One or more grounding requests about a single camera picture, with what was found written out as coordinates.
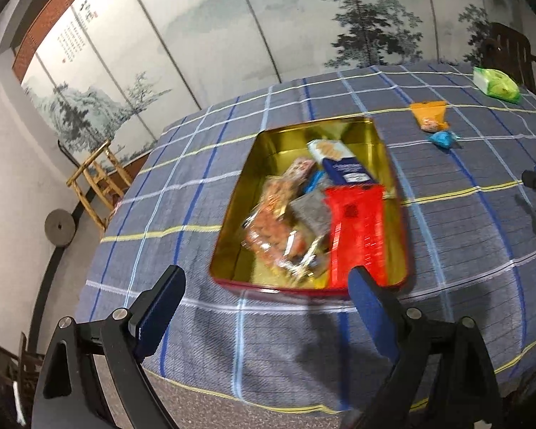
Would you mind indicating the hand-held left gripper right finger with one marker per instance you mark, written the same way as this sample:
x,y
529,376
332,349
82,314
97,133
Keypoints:
x,y
370,308

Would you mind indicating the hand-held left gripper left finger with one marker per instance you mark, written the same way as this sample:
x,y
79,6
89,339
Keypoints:
x,y
161,317

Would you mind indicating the red snack packet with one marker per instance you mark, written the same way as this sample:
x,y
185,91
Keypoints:
x,y
357,228

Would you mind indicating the grey snack packet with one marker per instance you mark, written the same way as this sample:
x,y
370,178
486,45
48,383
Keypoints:
x,y
310,212

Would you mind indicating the clear snack packet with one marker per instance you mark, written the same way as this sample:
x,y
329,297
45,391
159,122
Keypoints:
x,y
286,183
268,232

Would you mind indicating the blue snack packet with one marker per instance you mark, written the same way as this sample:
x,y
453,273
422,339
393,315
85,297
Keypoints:
x,y
316,181

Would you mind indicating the blue soda cracker packet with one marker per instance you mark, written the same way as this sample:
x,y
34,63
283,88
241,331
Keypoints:
x,y
344,167

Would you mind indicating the red and gold tin box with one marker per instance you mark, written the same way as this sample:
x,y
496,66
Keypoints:
x,y
277,152

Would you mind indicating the blue plaid tablecloth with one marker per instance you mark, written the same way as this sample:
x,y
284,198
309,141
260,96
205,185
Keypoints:
x,y
183,214

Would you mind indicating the green snack bag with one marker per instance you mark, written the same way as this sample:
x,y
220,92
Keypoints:
x,y
496,85

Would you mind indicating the teal candy packet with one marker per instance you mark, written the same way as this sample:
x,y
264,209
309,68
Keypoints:
x,y
442,139

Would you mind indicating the orange snack packet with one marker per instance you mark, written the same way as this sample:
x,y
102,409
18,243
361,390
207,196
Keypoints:
x,y
429,116

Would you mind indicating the round stone millstone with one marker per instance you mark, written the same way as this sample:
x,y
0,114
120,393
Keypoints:
x,y
58,228

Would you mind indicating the bamboo stool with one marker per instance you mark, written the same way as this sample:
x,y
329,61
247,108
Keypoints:
x,y
96,174

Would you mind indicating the landscape painted folding screen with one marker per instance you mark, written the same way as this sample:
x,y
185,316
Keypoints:
x,y
205,31

